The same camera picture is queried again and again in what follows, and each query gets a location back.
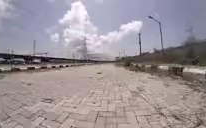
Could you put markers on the small bush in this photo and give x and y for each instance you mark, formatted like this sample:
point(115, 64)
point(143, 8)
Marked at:
point(127, 63)

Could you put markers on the lattice electricity pylon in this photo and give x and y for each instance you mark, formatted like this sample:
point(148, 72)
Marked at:
point(83, 50)

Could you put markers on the grey brick paved path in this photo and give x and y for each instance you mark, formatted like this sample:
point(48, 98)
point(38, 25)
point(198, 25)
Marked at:
point(101, 100)

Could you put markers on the dark utility pole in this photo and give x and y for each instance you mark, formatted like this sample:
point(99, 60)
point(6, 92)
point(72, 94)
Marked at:
point(140, 43)

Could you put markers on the elevated road bridge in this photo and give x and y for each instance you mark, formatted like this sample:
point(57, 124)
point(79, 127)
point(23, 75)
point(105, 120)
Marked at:
point(41, 58)

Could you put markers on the street lamp pole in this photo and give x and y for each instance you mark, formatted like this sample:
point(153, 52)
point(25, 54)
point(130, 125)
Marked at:
point(161, 36)

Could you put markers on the thin pole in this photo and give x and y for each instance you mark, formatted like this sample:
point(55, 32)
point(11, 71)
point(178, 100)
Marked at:
point(34, 47)

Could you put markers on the black and white striped kerb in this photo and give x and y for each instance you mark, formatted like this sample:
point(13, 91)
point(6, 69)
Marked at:
point(31, 67)
point(187, 71)

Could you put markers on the grassy embankment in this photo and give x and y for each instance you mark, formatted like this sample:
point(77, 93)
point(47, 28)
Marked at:
point(184, 55)

